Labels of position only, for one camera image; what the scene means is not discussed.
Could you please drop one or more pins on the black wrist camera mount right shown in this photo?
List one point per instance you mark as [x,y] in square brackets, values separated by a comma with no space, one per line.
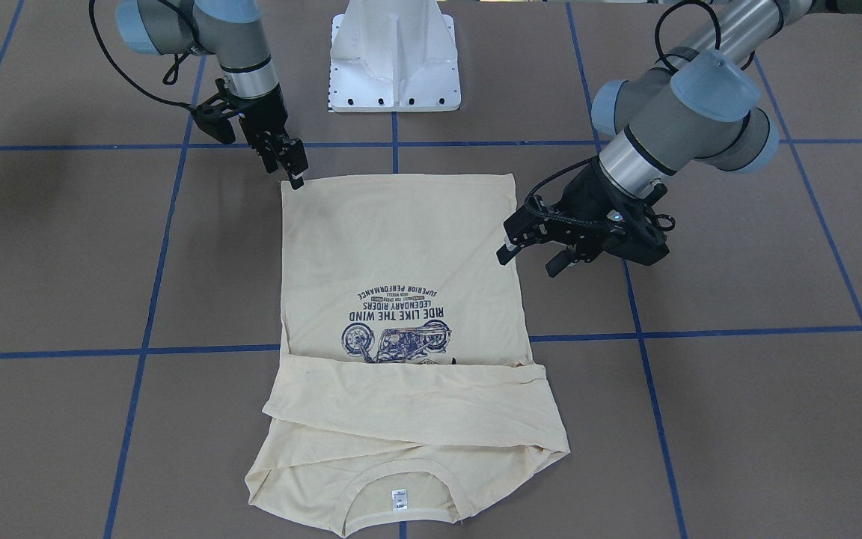
[213,116]

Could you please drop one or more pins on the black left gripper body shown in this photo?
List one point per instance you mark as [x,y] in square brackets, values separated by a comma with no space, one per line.
[579,196]

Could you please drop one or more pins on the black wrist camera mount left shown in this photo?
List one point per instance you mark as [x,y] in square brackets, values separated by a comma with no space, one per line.
[637,233]

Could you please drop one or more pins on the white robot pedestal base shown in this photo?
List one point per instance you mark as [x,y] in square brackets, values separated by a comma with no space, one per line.
[393,56]

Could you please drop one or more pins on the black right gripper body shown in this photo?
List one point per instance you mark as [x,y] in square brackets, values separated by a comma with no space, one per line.
[264,112]

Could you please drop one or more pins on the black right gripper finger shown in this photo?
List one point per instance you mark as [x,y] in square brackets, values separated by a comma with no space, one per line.
[267,156]
[292,157]

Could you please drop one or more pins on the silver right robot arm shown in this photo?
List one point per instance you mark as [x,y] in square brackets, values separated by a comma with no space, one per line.
[248,89]

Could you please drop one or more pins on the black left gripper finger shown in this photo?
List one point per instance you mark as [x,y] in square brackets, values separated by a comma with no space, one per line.
[508,251]
[561,261]

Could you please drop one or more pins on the beige long-sleeve printed shirt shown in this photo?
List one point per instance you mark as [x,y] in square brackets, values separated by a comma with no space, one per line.
[406,389]

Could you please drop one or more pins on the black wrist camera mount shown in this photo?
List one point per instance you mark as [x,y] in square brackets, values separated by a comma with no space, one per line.
[213,116]
[637,233]

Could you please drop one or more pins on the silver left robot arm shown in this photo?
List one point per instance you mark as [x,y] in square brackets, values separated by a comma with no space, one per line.
[695,103]

